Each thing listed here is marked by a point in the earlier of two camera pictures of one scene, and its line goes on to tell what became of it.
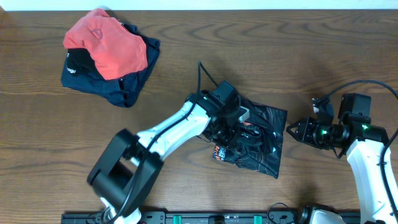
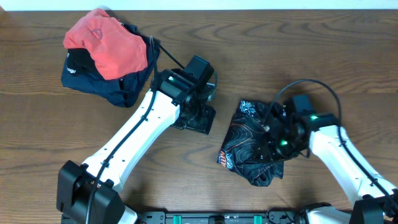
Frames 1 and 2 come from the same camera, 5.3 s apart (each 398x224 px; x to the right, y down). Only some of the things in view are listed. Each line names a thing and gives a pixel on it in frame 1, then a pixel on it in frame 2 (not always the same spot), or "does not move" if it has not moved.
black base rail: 206,217 does not move
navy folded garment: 80,71 does not move
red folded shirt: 115,50 does not move
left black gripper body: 221,134 to 196,119
